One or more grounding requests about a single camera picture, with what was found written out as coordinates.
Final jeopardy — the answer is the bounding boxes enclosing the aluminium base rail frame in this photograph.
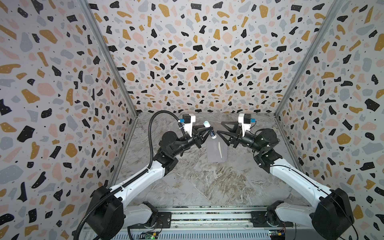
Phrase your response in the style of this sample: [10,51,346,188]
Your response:
[113,206,322,240]

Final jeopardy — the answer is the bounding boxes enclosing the blue glue stick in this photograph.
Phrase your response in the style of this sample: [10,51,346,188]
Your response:
[204,121,217,140]

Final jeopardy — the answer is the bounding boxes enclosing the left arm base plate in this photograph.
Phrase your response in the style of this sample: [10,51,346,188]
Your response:
[144,212,172,229]

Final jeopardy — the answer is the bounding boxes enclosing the right aluminium corner post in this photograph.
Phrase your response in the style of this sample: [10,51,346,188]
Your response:
[274,0,344,119]

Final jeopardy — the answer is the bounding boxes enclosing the lavender envelope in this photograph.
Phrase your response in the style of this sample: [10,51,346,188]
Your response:
[206,136,228,163]

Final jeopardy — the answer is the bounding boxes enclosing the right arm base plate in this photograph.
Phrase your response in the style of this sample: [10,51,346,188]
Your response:
[251,211,294,228]

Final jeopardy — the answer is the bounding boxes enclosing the black corrugated cable conduit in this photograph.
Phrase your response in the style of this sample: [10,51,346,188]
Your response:
[73,110,182,240]

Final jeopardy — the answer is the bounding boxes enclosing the left aluminium corner post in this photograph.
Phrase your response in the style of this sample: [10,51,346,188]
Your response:
[78,0,138,119]

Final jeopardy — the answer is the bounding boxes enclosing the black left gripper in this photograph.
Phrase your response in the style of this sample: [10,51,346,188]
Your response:
[171,125,212,159]

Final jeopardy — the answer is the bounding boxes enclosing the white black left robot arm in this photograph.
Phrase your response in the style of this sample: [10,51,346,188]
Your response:
[74,125,214,240]

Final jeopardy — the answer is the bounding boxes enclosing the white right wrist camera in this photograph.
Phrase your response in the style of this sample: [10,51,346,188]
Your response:
[238,114,256,137]

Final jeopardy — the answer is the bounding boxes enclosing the aluminium corner post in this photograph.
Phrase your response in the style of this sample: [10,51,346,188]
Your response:
[274,0,344,119]
[78,0,138,119]

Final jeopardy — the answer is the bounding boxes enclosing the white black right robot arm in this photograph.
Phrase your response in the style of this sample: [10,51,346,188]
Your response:
[217,122,355,240]

